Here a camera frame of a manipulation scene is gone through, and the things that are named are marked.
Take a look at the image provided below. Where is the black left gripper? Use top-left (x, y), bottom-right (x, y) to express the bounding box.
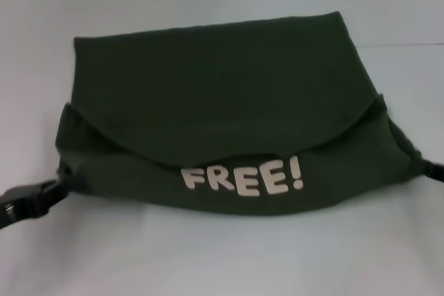
top-left (0, 173), bottom-right (76, 232)

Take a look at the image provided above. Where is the dark green t-shirt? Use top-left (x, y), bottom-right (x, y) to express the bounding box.
top-left (54, 11), bottom-right (422, 220)

